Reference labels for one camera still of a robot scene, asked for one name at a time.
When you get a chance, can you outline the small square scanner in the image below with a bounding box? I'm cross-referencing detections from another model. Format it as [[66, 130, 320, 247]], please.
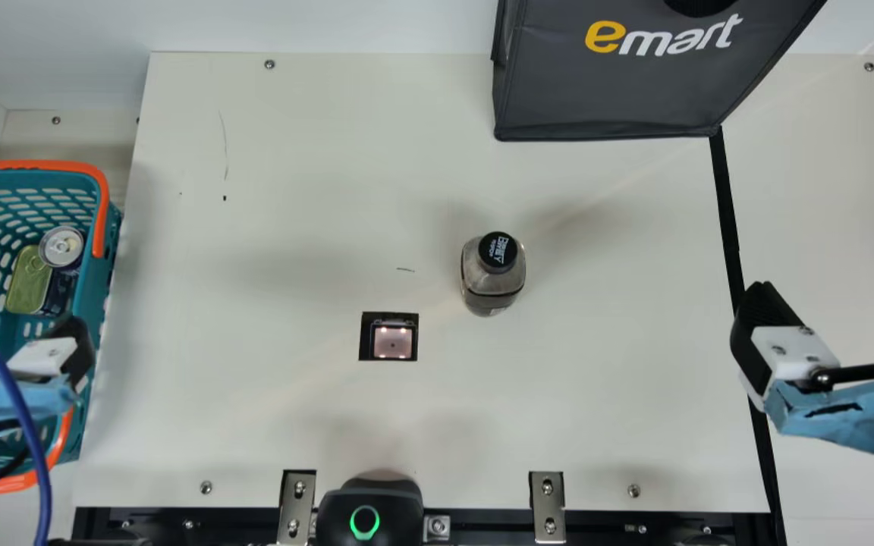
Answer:
[[359, 312, 420, 362]]

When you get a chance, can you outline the black device with green light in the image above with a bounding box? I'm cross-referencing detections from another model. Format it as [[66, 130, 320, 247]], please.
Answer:
[[316, 478, 425, 546]]

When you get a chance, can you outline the rectangular tin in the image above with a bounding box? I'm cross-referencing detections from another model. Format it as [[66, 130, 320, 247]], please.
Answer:
[[6, 244, 66, 316]]

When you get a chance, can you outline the dark coffee bottle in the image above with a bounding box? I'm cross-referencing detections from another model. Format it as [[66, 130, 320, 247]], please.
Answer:
[[460, 231, 527, 318]]

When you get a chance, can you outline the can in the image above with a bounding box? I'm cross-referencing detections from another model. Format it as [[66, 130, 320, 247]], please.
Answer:
[[37, 225, 86, 315]]

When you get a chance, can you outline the dark grey bag with straps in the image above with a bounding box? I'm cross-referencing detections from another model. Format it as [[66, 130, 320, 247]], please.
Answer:
[[491, 0, 828, 142]]

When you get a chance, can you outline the black strip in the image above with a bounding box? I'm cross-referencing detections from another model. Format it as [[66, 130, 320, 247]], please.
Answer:
[[709, 127, 788, 546]]

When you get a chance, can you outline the blue cable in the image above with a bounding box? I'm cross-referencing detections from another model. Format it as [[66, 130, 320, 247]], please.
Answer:
[[0, 309, 55, 546]]

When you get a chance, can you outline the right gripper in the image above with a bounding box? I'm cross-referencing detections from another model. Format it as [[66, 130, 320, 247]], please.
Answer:
[[731, 278, 874, 480]]

